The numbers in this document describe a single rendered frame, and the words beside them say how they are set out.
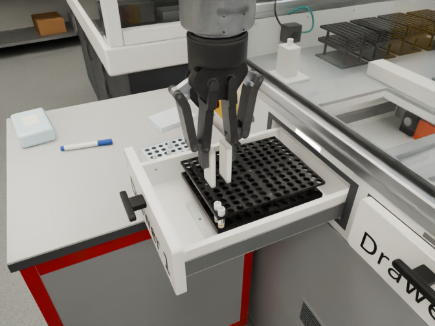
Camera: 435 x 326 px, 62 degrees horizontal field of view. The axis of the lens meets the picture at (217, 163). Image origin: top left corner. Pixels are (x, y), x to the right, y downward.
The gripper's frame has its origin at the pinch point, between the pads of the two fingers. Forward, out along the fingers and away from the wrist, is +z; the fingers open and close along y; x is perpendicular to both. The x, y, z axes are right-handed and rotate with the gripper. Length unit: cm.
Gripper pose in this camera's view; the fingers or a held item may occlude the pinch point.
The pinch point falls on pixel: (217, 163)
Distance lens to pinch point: 55.7
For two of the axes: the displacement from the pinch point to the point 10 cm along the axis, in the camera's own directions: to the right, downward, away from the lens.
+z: 0.0, 8.0, 6.0
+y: 9.0, -2.6, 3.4
